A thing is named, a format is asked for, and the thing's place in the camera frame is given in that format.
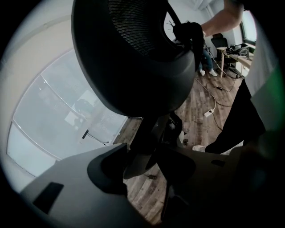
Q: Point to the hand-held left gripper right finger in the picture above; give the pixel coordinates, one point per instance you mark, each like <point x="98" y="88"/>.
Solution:
<point x="211" y="189"/>

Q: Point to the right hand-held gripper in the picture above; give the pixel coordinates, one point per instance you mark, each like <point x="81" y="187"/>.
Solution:
<point x="191" y="35"/>

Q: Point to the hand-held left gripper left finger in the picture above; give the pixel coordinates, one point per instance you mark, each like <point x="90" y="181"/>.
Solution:
<point x="78" y="189"/>

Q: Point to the black office chair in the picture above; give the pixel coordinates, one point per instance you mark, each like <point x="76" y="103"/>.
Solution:
<point x="219" y="41"/>
<point x="133" y="78"/>

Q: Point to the person's right forearm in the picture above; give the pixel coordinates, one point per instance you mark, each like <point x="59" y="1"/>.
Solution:
<point x="222" y="17"/>

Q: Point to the person's right white shoe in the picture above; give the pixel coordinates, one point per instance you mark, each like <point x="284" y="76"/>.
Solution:
<point x="225" y="153"/>

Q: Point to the person's white shoe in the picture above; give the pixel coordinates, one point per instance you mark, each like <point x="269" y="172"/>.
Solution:
<point x="198" y="148"/>
<point x="225" y="153"/>

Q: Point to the person's left white shoe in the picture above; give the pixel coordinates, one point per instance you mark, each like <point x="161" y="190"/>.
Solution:
<point x="198" y="148"/>

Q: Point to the black bag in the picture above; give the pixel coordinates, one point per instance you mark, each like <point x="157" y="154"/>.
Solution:
<point x="239" y="49"/>

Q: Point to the black desk control panel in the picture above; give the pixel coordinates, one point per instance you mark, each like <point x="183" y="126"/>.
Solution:
<point x="85" y="137"/>

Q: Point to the wooden desk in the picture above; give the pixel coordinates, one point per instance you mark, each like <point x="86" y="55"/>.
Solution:
<point x="242" y="59"/>

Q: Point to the white power strip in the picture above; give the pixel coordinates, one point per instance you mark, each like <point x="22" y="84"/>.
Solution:
<point x="209" y="113"/>

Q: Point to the person's black trousers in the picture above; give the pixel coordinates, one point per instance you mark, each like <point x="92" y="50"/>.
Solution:
<point x="240" y="115"/>

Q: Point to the white desk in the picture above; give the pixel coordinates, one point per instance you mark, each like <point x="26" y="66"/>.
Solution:
<point x="44" y="107"/>

